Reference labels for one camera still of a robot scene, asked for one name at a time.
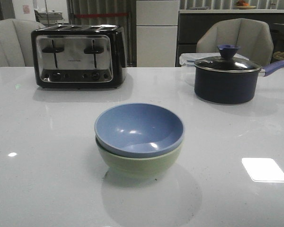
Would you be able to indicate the blue bowl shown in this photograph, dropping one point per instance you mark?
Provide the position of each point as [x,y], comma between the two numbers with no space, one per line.
[139,130]

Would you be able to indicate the green bowl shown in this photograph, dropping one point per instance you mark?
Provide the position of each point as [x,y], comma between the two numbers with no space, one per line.
[140,168]

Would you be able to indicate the clear plastic food container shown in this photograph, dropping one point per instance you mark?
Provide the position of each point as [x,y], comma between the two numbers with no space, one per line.
[188,59]

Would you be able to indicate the dark blue saucepan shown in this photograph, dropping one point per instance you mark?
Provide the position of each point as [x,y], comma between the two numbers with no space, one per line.
[230,87]

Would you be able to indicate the black and chrome toaster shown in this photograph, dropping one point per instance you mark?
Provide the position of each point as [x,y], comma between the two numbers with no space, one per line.
[79,56]

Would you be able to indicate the white refrigerator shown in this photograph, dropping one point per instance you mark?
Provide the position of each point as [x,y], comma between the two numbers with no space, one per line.
[156,32]

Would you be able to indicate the glass pot lid blue knob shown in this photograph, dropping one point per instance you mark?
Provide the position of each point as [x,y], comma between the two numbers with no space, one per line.
[226,61]

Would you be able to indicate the dark kitchen counter cabinet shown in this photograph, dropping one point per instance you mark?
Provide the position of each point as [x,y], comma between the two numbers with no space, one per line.
[193,24]

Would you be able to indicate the beige chair on right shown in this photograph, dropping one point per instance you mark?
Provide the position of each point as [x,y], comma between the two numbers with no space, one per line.
[252,36]

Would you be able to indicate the beige chair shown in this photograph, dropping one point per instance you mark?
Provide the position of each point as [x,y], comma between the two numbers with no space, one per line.
[252,36]
[15,42]

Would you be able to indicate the fruit bowl on counter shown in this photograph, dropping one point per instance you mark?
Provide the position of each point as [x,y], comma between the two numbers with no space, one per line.
[242,4]

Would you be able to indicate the beige chair on left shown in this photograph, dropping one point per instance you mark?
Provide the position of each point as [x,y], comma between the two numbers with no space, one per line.
[15,42]

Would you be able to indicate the woven basket at right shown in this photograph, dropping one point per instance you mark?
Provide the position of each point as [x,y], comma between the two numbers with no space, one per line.
[278,56]

